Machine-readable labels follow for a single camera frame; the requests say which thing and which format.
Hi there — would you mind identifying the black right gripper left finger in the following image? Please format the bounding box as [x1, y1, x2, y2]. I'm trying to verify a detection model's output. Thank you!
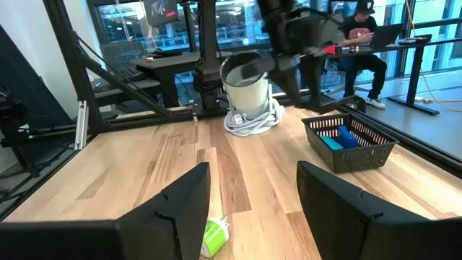
[0, 161, 212, 260]

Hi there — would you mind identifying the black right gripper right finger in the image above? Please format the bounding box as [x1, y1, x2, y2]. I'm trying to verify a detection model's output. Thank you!
[295, 160, 462, 260]

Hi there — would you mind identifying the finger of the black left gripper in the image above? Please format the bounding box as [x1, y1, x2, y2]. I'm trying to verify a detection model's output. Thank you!
[240, 53, 318, 79]
[269, 68, 303, 108]

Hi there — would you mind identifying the white cylindrical container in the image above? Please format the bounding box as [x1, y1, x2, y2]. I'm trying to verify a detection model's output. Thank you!
[219, 51, 271, 120]

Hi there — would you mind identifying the green white cube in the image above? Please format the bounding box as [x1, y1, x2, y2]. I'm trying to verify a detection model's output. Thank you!
[200, 215, 231, 259]

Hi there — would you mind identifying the teal block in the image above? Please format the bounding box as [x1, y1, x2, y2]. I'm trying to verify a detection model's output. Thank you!
[320, 135, 344, 152]

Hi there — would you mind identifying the blue block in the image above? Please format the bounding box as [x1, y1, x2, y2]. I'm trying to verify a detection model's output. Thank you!
[337, 125, 359, 150]

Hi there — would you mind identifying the seated person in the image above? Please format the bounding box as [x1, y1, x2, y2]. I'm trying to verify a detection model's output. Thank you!
[339, 0, 389, 109]

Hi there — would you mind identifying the black plastic mesh basket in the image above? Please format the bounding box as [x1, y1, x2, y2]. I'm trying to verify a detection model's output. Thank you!
[301, 113, 400, 175]

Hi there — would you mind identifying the dark laptop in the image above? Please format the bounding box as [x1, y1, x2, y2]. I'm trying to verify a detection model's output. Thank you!
[368, 23, 406, 48]

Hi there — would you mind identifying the dark grey desk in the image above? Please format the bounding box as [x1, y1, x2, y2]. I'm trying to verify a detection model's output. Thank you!
[129, 50, 234, 109]

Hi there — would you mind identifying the black standing desk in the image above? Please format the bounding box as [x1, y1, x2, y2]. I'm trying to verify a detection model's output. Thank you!
[299, 34, 442, 116]

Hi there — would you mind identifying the hanging dark monitor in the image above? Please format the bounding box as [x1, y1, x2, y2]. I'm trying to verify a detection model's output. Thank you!
[142, 0, 180, 28]

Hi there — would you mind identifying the black device with green light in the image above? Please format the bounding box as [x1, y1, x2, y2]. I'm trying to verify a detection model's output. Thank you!
[0, 86, 41, 178]

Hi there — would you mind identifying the black panel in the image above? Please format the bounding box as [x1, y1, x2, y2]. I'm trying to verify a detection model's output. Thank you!
[0, 24, 75, 128]

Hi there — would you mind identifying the coiled white cable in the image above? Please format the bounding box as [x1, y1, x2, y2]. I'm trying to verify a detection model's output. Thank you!
[223, 97, 286, 138]

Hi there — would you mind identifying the yellow hanging cable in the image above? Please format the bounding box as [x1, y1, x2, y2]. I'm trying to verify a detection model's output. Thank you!
[404, 0, 462, 113]

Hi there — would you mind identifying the silver bracket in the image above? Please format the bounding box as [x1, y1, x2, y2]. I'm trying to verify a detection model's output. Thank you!
[74, 100, 90, 151]

